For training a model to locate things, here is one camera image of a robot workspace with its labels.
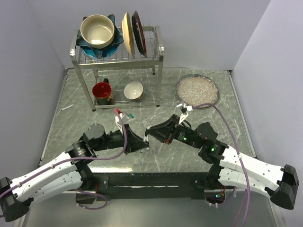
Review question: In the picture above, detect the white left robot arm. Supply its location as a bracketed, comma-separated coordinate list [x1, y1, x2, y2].
[0, 124, 149, 222]

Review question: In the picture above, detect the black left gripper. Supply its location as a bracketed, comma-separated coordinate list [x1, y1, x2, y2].
[92, 123, 149, 154]

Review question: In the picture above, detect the white marker with purple tip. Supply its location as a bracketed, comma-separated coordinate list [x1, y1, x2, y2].
[140, 135, 150, 153]

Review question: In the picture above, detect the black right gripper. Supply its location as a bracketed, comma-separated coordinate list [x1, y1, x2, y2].
[146, 114, 203, 149]

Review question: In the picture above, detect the dark red upright plate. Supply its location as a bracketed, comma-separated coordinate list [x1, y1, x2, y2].
[131, 11, 147, 57]

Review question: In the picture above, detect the cream upright plate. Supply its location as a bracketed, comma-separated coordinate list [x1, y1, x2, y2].
[121, 12, 135, 58]

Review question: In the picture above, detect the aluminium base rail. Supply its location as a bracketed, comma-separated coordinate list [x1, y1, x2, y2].
[14, 186, 284, 227]

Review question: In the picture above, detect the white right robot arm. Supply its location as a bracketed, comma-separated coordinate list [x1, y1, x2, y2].
[145, 114, 299, 210]

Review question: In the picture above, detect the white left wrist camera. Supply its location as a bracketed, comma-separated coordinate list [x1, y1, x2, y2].
[115, 107, 131, 132]

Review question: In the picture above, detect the grey pen at left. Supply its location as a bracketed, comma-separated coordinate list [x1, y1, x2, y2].
[61, 104, 75, 111]

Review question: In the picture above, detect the red and black mug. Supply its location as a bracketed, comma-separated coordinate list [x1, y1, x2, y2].
[92, 78, 113, 105]

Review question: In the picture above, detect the speckled brown plate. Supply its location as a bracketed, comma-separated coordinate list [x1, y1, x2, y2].
[176, 74, 219, 106]

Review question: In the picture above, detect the steel dish rack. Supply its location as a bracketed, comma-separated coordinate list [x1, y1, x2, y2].
[70, 26, 164, 111]

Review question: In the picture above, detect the white ceramic bowl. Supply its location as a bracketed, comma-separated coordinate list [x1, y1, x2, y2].
[124, 81, 143, 101]

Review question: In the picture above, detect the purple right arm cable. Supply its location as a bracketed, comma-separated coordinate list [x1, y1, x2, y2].
[189, 103, 251, 227]

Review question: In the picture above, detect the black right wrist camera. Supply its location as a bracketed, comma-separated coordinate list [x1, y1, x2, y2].
[176, 103, 193, 125]

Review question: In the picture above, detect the blue flower-shaped dish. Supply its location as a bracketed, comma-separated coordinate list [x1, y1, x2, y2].
[76, 14, 124, 58]

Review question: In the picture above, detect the large beige bowl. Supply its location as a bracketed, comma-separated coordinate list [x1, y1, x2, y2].
[80, 15, 115, 49]

